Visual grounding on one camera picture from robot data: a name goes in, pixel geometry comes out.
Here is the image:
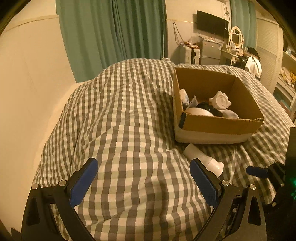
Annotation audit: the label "white dressing table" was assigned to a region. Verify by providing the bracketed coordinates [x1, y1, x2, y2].
[219, 50, 244, 66]

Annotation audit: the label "white round vanity mirror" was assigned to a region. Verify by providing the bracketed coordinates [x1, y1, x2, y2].
[229, 26, 244, 50]

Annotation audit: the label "white tape roll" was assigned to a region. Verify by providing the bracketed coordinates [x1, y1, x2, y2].
[184, 108, 214, 116]

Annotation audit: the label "white suitcase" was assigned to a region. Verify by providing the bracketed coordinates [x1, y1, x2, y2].
[179, 46, 200, 65]

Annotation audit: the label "large green curtain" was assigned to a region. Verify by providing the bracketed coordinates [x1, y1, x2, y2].
[56, 1, 167, 82]

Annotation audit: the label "tissue pack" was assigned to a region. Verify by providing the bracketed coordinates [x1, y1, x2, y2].
[180, 89, 190, 110]

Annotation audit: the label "small green curtain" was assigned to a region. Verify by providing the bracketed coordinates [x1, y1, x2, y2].
[230, 0, 257, 49]

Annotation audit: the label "black sunglasses case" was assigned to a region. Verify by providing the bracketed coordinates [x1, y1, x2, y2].
[196, 102, 223, 117]

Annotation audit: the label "brown cardboard box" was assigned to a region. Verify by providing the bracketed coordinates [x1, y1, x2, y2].
[173, 67, 264, 144]

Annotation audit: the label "black wall television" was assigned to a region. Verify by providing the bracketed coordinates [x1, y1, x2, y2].
[196, 11, 229, 38]

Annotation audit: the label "white and blue sock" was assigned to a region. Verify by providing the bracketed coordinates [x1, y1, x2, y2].
[219, 109, 239, 119]

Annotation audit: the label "silver mini fridge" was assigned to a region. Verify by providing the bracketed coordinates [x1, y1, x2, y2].
[200, 40, 221, 65]

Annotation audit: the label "white wardrobe shelves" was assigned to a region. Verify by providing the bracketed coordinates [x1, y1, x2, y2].
[256, 18, 295, 109]

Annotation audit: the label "white spray bottle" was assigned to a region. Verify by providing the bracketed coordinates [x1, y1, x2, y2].
[183, 144, 224, 178]

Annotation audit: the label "white garment on chair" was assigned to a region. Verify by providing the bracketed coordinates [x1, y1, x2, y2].
[244, 56, 262, 78]

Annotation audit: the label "grey checked duvet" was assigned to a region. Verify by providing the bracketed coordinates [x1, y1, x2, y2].
[32, 58, 296, 241]

